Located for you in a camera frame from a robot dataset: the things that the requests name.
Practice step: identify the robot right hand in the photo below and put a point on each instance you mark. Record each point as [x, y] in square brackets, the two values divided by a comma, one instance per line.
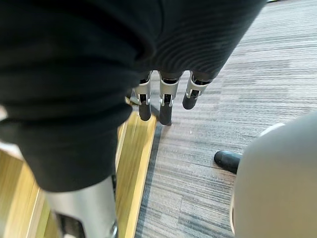
[74, 74]

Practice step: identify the robot right dark foot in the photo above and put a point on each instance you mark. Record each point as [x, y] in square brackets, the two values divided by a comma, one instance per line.
[227, 158]

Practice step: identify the robot right silver leg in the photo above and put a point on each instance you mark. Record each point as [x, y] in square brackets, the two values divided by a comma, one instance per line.
[280, 186]

